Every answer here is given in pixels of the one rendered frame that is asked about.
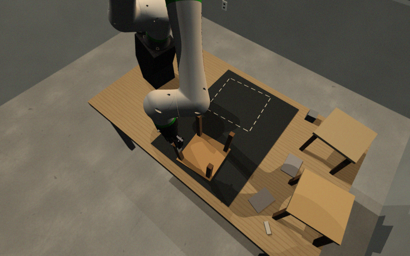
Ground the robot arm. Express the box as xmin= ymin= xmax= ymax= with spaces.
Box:
xmin=107 ymin=0 xmax=210 ymax=134

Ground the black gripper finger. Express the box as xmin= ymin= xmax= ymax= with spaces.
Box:
xmin=170 ymin=135 xmax=184 ymax=153
xmin=164 ymin=137 xmax=174 ymax=150

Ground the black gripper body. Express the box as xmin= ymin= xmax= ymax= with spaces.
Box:
xmin=162 ymin=127 xmax=179 ymax=140

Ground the black rectangular mat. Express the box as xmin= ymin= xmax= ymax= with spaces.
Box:
xmin=151 ymin=70 xmax=299 ymax=207

